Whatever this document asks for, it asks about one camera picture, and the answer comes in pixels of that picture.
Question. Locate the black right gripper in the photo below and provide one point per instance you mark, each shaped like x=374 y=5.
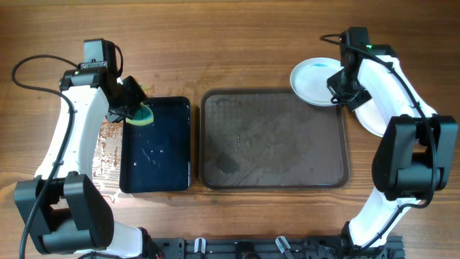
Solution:
x=333 y=83

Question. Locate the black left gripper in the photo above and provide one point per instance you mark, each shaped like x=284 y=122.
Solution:
x=139 y=96

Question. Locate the green yellow sponge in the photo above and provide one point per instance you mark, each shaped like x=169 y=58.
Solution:
x=142 y=117

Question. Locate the white plate blue stain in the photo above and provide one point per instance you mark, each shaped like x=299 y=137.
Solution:
x=371 y=119

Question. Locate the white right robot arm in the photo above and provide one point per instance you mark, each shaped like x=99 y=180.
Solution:
x=414 y=157

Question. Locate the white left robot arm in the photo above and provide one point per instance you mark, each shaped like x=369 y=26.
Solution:
x=64 y=213

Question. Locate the black water tray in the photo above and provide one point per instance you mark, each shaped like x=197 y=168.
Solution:
x=156 y=157

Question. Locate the dark brown serving tray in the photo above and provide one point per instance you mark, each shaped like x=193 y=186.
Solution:
x=268 y=138

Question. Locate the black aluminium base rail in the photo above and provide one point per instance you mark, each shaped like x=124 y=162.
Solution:
x=319 y=247

